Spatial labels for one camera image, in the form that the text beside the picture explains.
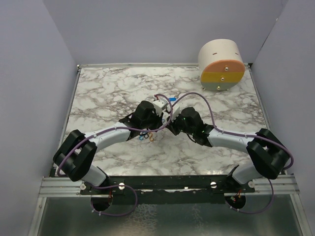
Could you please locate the aluminium frame rail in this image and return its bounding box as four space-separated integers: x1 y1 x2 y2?
38 177 86 197

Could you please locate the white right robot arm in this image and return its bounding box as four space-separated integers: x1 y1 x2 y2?
167 106 290 192

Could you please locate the cream cylindrical drum holder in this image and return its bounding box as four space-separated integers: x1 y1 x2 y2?
198 39 246 91

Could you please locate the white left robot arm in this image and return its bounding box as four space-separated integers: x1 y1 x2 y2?
53 99 167 194

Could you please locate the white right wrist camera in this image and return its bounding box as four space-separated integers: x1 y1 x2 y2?
171 105 182 122

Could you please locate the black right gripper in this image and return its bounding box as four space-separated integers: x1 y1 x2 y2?
165 112 195 136

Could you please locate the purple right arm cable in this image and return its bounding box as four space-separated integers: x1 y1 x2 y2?
169 92 295 214

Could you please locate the orange S carabiner lower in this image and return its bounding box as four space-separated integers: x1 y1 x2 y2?
148 132 154 142

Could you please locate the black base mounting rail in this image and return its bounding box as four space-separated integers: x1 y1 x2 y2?
80 175 254 205

